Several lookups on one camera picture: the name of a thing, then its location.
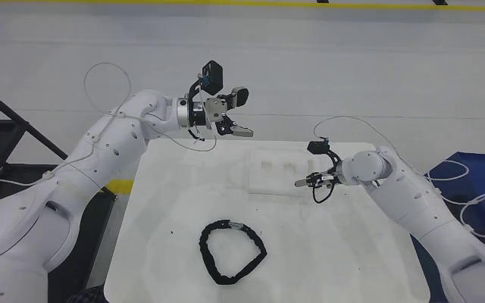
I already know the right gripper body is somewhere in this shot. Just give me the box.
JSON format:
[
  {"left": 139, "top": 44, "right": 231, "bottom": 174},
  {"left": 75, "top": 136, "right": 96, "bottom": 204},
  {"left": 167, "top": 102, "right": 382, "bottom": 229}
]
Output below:
[{"left": 319, "top": 170, "right": 344, "bottom": 188}]

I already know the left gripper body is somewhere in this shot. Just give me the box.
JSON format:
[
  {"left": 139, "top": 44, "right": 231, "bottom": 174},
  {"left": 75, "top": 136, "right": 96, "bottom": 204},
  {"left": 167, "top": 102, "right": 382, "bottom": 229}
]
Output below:
[{"left": 177, "top": 95, "right": 229, "bottom": 132}]

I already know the white foam tray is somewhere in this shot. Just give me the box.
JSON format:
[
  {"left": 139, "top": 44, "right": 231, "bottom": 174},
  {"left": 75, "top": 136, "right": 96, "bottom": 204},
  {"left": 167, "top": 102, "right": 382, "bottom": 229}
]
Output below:
[{"left": 247, "top": 147, "right": 335, "bottom": 198}]

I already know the blue cloth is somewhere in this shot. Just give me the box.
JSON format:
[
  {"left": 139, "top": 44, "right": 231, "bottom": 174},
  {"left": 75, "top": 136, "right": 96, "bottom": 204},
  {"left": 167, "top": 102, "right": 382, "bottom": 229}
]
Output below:
[{"left": 410, "top": 151, "right": 485, "bottom": 303}]

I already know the black metal rack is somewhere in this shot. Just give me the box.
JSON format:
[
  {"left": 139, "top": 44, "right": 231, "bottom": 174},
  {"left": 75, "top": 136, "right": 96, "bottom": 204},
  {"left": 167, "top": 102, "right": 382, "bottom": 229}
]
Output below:
[{"left": 0, "top": 99, "right": 117, "bottom": 303}]

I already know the black cable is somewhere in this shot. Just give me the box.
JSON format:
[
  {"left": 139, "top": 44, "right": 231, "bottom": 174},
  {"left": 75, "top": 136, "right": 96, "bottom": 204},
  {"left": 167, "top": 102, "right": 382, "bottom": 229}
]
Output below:
[{"left": 311, "top": 183, "right": 336, "bottom": 205}]

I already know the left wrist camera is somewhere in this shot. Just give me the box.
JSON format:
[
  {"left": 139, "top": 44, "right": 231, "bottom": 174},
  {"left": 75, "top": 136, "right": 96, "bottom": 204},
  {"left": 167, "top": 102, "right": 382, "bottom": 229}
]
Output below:
[{"left": 187, "top": 59, "right": 225, "bottom": 102}]

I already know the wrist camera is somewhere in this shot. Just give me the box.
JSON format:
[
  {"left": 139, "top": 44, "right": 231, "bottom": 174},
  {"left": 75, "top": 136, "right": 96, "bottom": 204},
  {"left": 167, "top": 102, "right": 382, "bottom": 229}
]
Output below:
[
  {"left": 306, "top": 137, "right": 343, "bottom": 170},
  {"left": 187, "top": 59, "right": 225, "bottom": 102}
]

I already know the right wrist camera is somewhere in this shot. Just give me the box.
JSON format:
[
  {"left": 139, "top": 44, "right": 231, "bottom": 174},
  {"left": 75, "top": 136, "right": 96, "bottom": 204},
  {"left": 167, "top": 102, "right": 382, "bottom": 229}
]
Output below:
[{"left": 306, "top": 137, "right": 343, "bottom": 170}]

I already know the black sleeved chain lock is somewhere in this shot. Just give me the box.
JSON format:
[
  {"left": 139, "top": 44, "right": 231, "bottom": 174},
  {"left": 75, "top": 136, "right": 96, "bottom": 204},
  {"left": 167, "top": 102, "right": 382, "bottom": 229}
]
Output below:
[{"left": 198, "top": 219, "right": 268, "bottom": 286}]

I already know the thin white cable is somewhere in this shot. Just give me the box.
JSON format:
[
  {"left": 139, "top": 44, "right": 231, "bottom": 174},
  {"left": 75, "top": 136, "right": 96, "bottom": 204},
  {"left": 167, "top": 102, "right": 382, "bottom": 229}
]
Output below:
[
  {"left": 312, "top": 114, "right": 485, "bottom": 240},
  {"left": 0, "top": 61, "right": 219, "bottom": 187}
]

